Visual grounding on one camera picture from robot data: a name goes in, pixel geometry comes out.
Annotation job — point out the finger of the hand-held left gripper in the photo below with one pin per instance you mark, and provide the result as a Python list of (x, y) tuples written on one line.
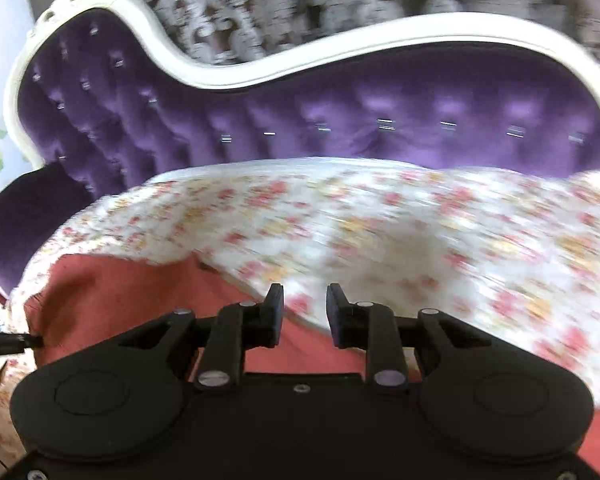
[(10, 342)]

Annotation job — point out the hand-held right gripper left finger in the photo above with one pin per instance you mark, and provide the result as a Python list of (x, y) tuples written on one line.
[(273, 315)]

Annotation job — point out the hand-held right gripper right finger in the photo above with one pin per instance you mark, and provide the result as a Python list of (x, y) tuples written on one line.
[(336, 315)]

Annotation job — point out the terracotta red pants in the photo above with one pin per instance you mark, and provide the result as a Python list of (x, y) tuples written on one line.
[(120, 300)]

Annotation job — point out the floral printed blanket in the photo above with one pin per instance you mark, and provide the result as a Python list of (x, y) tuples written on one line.
[(380, 230)]

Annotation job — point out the purple tufted sofa white frame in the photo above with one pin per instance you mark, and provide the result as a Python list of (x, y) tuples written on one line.
[(330, 110)]

